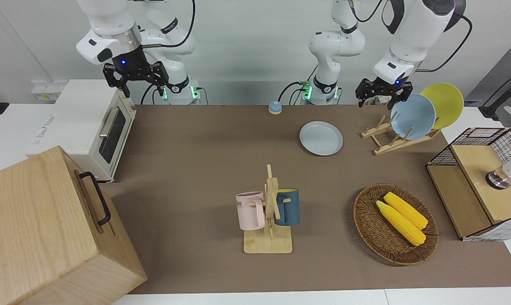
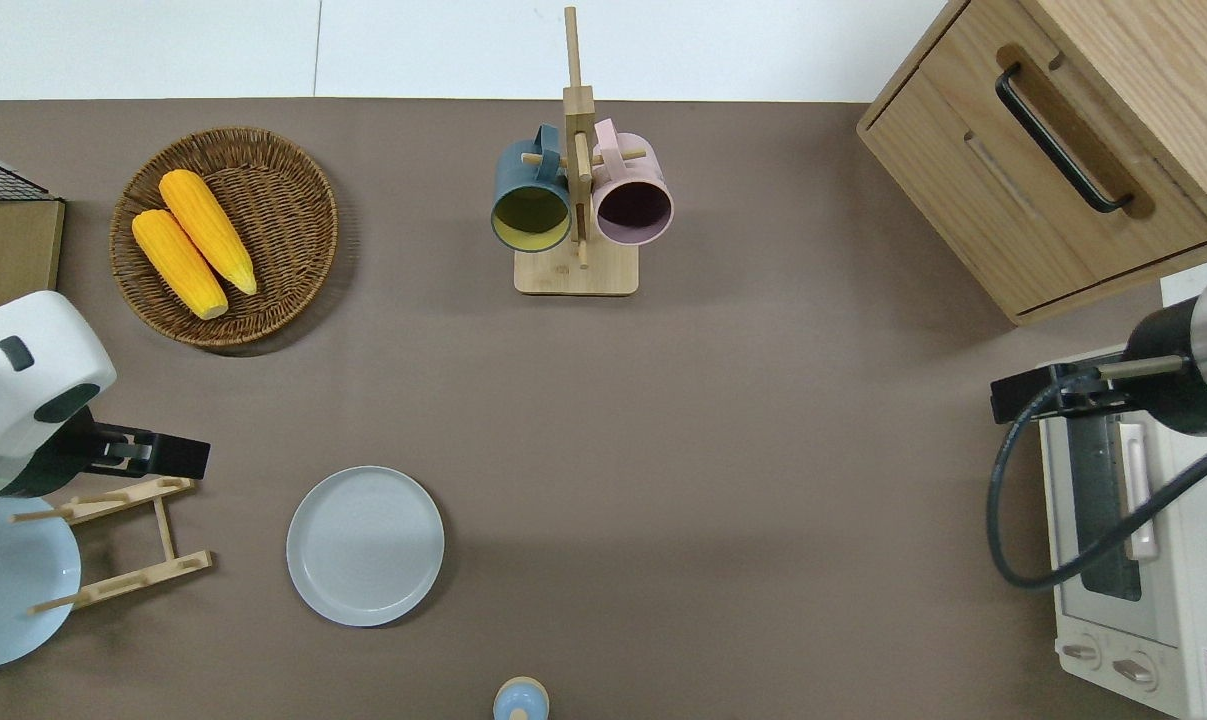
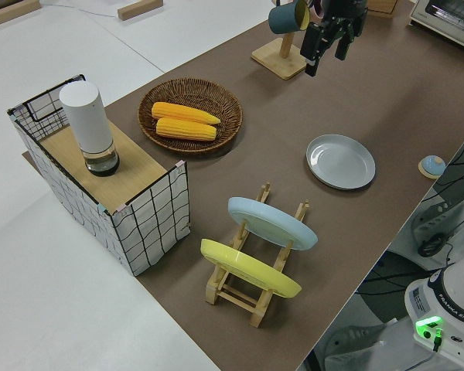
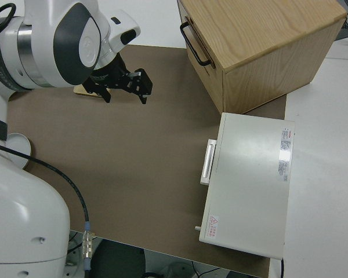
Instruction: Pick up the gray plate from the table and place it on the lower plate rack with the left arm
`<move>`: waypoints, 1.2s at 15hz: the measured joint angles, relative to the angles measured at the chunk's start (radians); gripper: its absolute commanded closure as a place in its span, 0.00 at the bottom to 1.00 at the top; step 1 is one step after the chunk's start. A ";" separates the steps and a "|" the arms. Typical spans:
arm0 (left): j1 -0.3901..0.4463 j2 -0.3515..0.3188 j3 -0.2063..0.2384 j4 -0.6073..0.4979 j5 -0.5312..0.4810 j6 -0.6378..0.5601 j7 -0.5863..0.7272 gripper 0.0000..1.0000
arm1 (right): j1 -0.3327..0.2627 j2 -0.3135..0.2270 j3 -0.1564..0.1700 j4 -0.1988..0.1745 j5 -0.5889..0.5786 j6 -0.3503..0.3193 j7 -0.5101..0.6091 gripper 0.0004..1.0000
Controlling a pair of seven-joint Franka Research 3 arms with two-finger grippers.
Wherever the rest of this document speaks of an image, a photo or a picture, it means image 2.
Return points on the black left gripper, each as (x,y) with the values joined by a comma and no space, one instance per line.
(178,458)

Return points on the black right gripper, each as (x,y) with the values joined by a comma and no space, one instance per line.
(1028,395)

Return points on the gray round plate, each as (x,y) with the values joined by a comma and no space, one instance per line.
(365,546)

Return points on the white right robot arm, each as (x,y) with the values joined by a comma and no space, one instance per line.
(1178,385)

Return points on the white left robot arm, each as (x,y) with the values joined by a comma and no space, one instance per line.
(23,370)

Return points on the wooden plate rack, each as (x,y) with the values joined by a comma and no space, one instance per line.
(168,530)

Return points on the light blue plate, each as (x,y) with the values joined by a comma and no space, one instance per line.
(8,600)

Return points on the yellow corn cob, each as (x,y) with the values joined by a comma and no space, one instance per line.
(208,230)
(178,262)

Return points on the wooden drawer cabinet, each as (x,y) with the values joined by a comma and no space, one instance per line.
(963,170)

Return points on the white toaster oven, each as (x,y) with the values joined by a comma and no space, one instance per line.
(1183,600)

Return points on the white oven knob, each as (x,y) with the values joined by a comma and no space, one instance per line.
(1133,670)
(1081,653)

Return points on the round wicker basket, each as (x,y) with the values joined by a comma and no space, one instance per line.
(283,210)

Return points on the brown table mat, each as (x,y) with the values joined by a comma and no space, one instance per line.
(763,450)

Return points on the small blue and tan container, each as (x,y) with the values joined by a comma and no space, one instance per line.
(520,703)

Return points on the wooden mug tree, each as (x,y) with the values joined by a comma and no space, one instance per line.
(575,278)

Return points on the dark teal mug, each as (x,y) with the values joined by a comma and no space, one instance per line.
(523,175)

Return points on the pink mug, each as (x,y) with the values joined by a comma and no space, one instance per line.
(638,175)

